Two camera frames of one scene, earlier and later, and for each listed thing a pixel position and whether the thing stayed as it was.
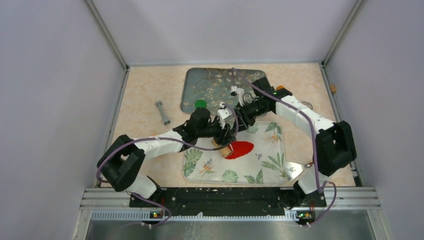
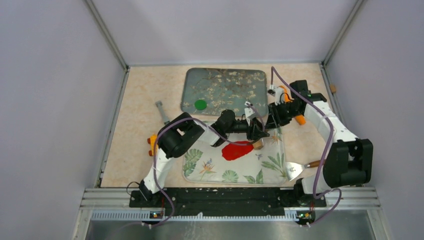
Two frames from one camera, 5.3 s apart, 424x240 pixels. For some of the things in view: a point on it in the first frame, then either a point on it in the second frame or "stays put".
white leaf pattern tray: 264,164 stays put
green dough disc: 199,103 stays put
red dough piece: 239,148 stays put
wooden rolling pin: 225,152 -> 259,144
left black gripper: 224,135 -> 255,131
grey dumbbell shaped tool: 165,117 stays put
